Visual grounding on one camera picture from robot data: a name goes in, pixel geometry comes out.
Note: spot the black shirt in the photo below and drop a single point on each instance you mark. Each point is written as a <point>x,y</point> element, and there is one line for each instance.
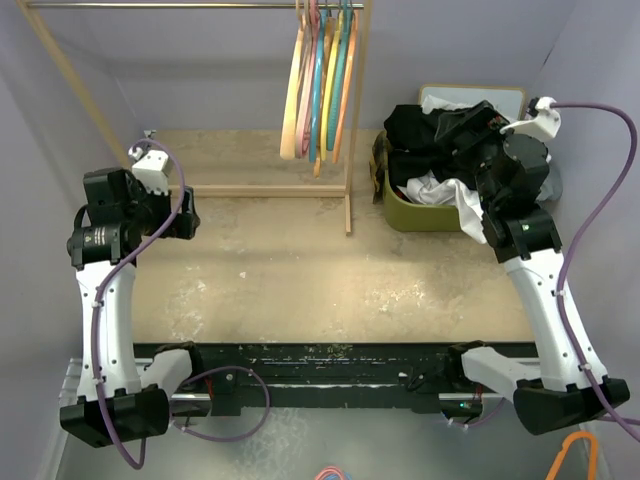
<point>413,152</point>

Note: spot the teal plastic hanger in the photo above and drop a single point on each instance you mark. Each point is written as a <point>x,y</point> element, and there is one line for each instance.
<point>338,79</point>

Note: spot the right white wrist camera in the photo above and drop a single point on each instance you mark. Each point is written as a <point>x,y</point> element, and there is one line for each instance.
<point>543,123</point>

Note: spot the grey cloth behind basket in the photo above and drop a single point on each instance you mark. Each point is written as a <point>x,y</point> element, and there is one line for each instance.
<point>552,187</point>

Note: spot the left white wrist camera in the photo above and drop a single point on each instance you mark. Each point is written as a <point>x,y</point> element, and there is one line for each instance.
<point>152,169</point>

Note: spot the white shirt pile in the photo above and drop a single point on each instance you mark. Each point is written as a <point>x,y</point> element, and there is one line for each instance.
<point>424,188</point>

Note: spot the pink plastic hanger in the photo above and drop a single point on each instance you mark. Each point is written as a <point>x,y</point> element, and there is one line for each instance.
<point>310,33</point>

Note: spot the wooden clothes rack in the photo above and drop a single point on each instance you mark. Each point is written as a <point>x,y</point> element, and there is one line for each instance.
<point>211,66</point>

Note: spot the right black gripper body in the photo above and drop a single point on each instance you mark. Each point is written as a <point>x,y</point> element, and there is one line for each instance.
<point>485,124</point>

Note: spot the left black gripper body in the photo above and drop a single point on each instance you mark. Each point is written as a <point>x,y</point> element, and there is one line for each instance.
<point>157,209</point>

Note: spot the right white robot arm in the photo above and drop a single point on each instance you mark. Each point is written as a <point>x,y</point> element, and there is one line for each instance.
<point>509,161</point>

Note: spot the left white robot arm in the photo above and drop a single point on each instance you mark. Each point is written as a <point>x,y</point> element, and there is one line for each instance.
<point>124,209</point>

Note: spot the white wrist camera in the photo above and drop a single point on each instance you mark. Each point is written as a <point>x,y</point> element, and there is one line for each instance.
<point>543,123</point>
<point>152,169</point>

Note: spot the blue plastic hanger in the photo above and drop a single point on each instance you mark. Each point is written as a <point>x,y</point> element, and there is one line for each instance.
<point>318,36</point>

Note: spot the green laundry basket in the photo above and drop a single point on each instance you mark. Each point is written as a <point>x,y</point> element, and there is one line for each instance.
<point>399,212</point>

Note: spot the beige plastic hanger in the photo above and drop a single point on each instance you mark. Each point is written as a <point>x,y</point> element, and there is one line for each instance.
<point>287,144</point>

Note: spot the pink hanger on floor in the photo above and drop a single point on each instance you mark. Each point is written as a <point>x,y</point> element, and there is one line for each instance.
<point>332,473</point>

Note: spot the yellow plastic hanger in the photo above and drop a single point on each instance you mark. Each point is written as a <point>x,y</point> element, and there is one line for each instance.
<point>328,88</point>

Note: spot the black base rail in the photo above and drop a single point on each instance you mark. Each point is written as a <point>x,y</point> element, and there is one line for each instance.
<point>408,376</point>

